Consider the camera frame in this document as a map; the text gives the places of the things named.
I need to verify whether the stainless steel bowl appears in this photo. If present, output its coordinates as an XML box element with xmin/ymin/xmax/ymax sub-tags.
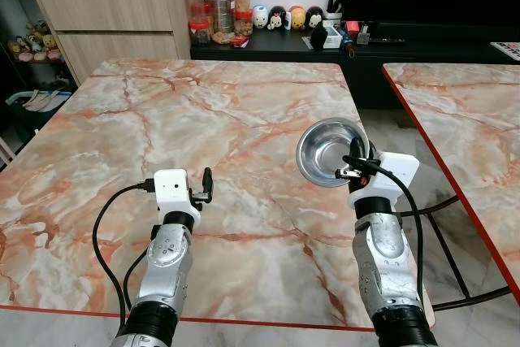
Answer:
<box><xmin>296</xmin><ymin>118</ymin><xmax>371</xmax><ymax>189</ymax></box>

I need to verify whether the black TV console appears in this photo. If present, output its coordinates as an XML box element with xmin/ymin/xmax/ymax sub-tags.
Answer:
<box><xmin>190</xmin><ymin>25</ymin><xmax>520</xmax><ymax>111</ymax></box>

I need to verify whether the black mouse plush toy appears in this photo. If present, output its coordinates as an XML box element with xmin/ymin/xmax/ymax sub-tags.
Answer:
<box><xmin>305</xmin><ymin>7</ymin><xmax>325</xmax><ymax>33</ymax></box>
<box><xmin>268</xmin><ymin>7</ymin><xmax>288</xmax><ymax>32</ymax></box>

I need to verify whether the yellow bear plush toy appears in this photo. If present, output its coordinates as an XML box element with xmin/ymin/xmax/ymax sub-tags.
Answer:
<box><xmin>288</xmin><ymin>5</ymin><xmax>307</xmax><ymax>32</ymax></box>

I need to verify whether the small red-lidded jar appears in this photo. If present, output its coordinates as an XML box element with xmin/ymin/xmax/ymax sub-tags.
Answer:
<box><xmin>188</xmin><ymin>20</ymin><xmax>213</xmax><ymax>46</ymax></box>
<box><xmin>233</xmin><ymin>10</ymin><xmax>254</xmax><ymax>37</ymax></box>

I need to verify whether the white round plush toy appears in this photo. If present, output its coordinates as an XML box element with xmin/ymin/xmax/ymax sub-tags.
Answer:
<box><xmin>251</xmin><ymin>5</ymin><xmax>270</xmax><ymax>30</ymax></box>

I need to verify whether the large red-lidded snack jar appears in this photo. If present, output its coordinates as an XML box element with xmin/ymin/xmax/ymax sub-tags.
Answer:
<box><xmin>207</xmin><ymin>0</ymin><xmax>237</xmax><ymax>41</ymax></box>

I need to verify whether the printed paper sheet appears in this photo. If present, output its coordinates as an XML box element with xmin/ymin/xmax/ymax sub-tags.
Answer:
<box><xmin>491</xmin><ymin>41</ymin><xmax>520</xmax><ymax>63</ymax></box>

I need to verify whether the light wooden drawer cabinet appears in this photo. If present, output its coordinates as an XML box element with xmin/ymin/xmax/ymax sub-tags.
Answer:
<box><xmin>30</xmin><ymin>0</ymin><xmax>201</xmax><ymax>85</ymax></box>

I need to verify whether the slim red-lidded jar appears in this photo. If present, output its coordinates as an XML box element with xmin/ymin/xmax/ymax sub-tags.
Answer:
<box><xmin>186</xmin><ymin>0</ymin><xmax>205</xmax><ymax>23</ymax></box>

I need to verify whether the dark basket with cloth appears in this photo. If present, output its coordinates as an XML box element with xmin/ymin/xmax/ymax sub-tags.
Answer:
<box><xmin>3</xmin><ymin>89</ymin><xmax>76</xmax><ymax>134</ymax></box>

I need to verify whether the glass shelf with plush toys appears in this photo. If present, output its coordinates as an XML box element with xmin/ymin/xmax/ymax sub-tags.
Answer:
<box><xmin>0</xmin><ymin>0</ymin><xmax>67</xmax><ymax>68</ymax></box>

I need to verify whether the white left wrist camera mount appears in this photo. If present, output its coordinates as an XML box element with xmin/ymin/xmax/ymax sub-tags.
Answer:
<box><xmin>152</xmin><ymin>169</ymin><xmax>201</xmax><ymax>231</ymax></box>

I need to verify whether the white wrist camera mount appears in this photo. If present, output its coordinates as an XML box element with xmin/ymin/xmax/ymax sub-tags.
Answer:
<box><xmin>348</xmin><ymin>151</ymin><xmax>422</xmax><ymax>206</ymax></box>
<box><xmin>152</xmin><ymin>169</ymin><xmax>201</xmax><ymax>231</ymax></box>

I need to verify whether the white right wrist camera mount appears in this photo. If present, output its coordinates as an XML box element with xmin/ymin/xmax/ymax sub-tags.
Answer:
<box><xmin>348</xmin><ymin>151</ymin><xmax>422</xmax><ymax>206</ymax></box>

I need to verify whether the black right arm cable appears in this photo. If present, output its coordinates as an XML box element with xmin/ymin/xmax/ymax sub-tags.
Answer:
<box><xmin>342</xmin><ymin>155</ymin><xmax>426</xmax><ymax>303</ymax></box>

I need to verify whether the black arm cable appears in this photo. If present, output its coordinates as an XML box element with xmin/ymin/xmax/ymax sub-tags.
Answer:
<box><xmin>342</xmin><ymin>155</ymin><xmax>426</xmax><ymax>303</ymax></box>
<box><xmin>91</xmin><ymin>182</ymin><xmax>160</xmax><ymax>333</ymax></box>

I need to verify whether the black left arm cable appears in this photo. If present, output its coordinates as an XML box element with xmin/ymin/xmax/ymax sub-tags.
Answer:
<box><xmin>91</xmin><ymin>182</ymin><xmax>160</xmax><ymax>333</ymax></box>

